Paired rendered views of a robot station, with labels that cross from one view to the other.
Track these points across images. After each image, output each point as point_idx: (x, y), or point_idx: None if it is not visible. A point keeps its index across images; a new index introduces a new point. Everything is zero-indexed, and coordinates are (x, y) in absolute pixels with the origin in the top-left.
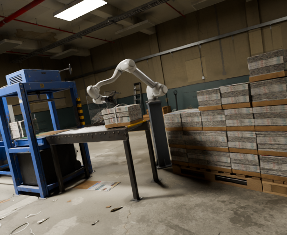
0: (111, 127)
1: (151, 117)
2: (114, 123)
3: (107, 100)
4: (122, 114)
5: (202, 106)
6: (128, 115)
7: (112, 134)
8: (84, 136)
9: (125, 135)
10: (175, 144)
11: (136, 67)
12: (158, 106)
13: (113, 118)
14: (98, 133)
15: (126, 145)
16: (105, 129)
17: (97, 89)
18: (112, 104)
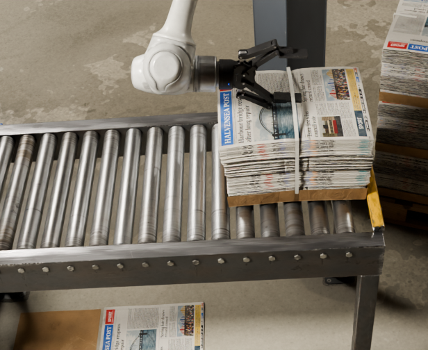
0: (260, 203)
1: (286, 30)
2: (282, 192)
3: (233, 85)
4: (337, 164)
5: None
6: (369, 167)
7: (317, 260)
8: (145, 269)
9: (378, 262)
10: (411, 146)
11: None
12: None
13: (283, 173)
14: (233, 259)
15: (370, 289)
16: (226, 209)
17: (194, 55)
18: (249, 98)
